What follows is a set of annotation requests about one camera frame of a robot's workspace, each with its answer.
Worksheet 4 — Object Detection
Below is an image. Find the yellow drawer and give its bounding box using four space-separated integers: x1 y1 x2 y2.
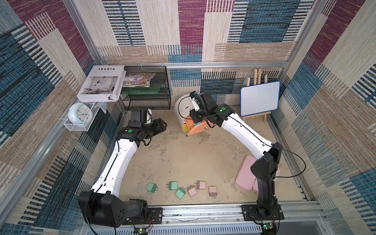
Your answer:
182 122 190 132

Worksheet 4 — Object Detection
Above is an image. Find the white round drawer cabinet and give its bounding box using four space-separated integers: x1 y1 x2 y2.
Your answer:
174 94 194 124

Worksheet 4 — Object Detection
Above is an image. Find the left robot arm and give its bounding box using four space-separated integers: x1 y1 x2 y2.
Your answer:
78 118 167 228

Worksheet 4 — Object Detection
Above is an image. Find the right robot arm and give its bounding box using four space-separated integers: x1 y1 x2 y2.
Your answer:
190 103 282 219

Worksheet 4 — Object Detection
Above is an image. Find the colourful picture book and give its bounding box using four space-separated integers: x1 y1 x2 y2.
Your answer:
122 73 156 87

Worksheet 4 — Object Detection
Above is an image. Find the white board on easel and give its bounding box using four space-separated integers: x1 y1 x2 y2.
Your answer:
240 69 281 122

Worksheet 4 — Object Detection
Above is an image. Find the green plug far left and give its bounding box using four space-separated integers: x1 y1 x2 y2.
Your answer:
146 183 157 193

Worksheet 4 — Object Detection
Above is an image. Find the green plug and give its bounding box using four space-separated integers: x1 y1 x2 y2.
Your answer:
146 183 157 193
167 181 178 191
175 188 186 200

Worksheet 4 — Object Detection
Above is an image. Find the green plug middle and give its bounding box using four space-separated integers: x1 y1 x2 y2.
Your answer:
167 181 178 191

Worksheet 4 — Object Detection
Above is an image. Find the white Inedia box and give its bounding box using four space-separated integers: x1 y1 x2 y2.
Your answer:
77 65 126 103

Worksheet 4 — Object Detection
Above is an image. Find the pink plug middle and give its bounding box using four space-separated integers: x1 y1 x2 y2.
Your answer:
197 181 207 190

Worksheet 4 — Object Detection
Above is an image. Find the pink plug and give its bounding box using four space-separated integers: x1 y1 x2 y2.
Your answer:
197 181 207 190
209 186 218 197
187 186 197 197

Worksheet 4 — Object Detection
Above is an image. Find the green plug lower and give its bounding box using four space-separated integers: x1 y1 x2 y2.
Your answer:
175 188 186 200

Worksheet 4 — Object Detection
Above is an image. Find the pink plug left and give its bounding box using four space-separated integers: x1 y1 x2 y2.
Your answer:
187 186 197 197

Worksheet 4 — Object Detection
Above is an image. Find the pink plug right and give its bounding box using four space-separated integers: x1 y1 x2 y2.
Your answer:
209 186 218 197

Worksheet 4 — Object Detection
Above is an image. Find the pink case left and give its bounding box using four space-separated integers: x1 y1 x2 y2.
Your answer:
235 155 257 191

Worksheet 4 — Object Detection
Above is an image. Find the pink case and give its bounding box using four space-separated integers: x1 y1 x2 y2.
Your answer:
235 155 257 191
252 169 281 193

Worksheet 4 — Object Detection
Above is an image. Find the white alarm clock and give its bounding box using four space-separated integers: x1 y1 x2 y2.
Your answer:
68 102 94 125

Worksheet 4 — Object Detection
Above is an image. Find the pink case right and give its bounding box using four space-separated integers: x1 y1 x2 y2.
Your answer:
252 169 281 193

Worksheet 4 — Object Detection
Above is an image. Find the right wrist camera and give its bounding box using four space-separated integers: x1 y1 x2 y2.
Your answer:
190 91 218 115

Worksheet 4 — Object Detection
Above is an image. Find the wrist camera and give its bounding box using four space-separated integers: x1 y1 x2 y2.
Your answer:
190 91 218 115
128 108 152 128

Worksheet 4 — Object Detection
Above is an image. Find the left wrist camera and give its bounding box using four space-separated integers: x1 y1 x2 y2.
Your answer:
128 108 152 128

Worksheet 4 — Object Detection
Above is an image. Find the black wire shelf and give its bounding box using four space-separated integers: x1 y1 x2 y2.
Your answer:
120 66 171 110

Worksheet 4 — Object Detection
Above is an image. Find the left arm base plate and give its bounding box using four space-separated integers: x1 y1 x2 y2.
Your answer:
122 207 163 225

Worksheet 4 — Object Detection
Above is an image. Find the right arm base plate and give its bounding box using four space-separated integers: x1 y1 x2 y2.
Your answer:
241 204 285 221

